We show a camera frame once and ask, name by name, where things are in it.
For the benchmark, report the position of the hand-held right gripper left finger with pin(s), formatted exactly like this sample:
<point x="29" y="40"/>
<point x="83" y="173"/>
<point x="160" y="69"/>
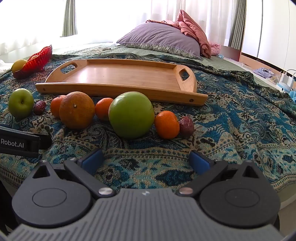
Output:
<point x="92" y="162"/>

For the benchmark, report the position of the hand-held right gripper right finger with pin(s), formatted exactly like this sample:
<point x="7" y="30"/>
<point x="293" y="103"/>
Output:
<point x="200" y="162"/>

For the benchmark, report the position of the small green apple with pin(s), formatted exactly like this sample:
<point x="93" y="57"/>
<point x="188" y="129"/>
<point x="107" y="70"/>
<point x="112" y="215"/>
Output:
<point x="21" y="103"/>

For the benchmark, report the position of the small tangerine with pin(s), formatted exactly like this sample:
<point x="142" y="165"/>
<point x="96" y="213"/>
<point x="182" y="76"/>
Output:
<point x="104" y="109"/>
<point x="55" y="106"/>
<point x="167" y="125"/>

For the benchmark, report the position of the large dull orange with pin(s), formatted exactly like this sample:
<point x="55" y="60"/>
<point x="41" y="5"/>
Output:
<point x="77" y="110"/>

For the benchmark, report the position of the large green apple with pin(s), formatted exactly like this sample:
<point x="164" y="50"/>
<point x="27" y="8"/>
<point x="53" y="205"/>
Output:
<point x="131" y="114"/>

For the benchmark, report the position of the red glass fruit bowl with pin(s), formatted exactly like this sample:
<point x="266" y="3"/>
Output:
<point x="38" y="60"/>

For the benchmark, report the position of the wooden serving tray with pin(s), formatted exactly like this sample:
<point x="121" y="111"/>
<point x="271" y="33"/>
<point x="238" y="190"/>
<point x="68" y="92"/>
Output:
<point x="120" y="75"/>

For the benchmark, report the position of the blue paisley blanket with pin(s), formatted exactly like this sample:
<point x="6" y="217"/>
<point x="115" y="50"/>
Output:
<point x="231" y="120"/>

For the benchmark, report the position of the yellow fruit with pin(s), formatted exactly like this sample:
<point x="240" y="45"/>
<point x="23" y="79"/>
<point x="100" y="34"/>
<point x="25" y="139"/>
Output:
<point x="19" y="64"/>

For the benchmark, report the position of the green quilted bedspread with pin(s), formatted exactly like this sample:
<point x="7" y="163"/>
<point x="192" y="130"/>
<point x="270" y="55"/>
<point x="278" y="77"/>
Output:
<point x="215" y="62"/>

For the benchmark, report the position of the pile of clothes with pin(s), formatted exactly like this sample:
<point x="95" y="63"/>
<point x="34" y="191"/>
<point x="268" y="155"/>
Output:
<point x="263" y="72"/>

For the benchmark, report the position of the purple pillow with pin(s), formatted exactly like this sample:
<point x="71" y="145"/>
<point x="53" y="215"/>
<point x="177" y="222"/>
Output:
<point x="161" y="40"/>

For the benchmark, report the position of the pink duvet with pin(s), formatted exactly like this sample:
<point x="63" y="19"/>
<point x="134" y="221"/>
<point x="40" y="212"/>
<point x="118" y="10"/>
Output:
<point x="194" y="30"/>

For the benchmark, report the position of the grey-green curtain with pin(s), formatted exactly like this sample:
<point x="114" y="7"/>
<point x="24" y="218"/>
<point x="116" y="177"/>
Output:
<point x="69" y="17"/>
<point x="235" y="23"/>

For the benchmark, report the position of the white wardrobe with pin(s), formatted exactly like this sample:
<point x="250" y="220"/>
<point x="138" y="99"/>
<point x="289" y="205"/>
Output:
<point x="270" y="30"/>

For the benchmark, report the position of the white sheer curtain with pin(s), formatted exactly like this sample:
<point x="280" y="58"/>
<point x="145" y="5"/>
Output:
<point x="129" y="16"/>

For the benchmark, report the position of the reddish wooden bed frame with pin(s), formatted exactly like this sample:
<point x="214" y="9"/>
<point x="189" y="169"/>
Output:
<point x="231" y="53"/>

